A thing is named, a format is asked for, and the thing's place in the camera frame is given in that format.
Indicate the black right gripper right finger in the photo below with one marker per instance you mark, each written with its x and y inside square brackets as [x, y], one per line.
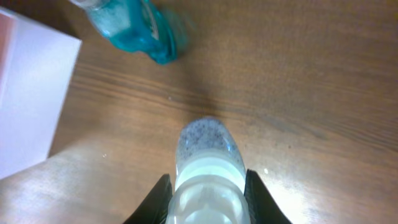
[262, 207]

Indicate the white cardboard box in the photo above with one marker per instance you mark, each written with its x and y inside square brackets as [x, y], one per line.
[37, 64]

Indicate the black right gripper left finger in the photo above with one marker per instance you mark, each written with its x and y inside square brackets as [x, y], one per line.
[154, 208]

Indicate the clear bottle with purple liquid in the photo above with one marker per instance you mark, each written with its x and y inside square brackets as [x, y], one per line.
[210, 176]

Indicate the blue mouthwash bottle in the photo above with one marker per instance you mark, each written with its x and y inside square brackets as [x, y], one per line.
[138, 26]

